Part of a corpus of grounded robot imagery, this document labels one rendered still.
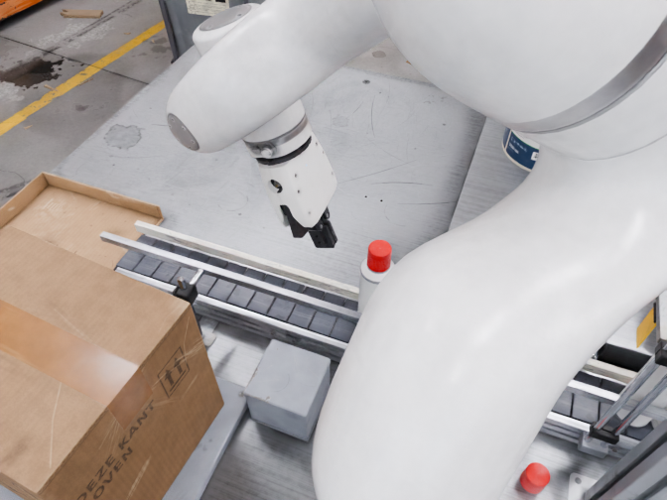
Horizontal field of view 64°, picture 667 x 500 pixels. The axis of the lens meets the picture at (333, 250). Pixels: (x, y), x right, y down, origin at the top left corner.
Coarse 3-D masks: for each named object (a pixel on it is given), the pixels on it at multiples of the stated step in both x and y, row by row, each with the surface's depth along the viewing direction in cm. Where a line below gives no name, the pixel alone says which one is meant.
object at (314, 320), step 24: (144, 240) 102; (120, 264) 98; (144, 264) 98; (168, 264) 98; (216, 264) 98; (216, 288) 95; (240, 288) 95; (288, 288) 95; (312, 288) 95; (264, 312) 91; (288, 312) 91; (312, 312) 91; (336, 336) 88; (600, 384) 83; (552, 408) 80; (576, 408) 80; (600, 408) 80; (624, 432) 78; (648, 432) 78
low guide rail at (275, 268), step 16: (144, 224) 100; (176, 240) 99; (192, 240) 98; (224, 256) 97; (240, 256) 95; (272, 272) 95; (288, 272) 93; (304, 272) 93; (320, 288) 93; (336, 288) 91; (352, 288) 90; (592, 368) 81; (608, 368) 80
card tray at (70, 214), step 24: (24, 192) 114; (48, 192) 118; (72, 192) 118; (96, 192) 115; (0, 216) 110; (24, 216) 113; (48, 216) 113; (72, 216) 113; (96, 216) 113; (120, 216) 113; (144, 216) 113; (48, 240) 109; (72, 240) 109; (96, 240) 109
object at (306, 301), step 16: (112, 240) 92; (128, 240) 91; (160, 256) 89; (176, 256) 89; (208, 272) 87; (224, 272) 87; (256, 288) 85; (272, 288) 85; (304, 304) 83; (320, 304) 83; (352, 320) 82; (576, 384) 74; (608, 400) 72; (656, 416) 71
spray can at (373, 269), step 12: (384, 240) 75; (372, 252) 73; (384, 252) 73; (360, 264) 78; (372, 264) 74; (384, 264) 74; (360, 276) 77; (372, 276) 76; (384, 276) 75; (360, 288) 79; (372, 288) 77; (360, 300) 81
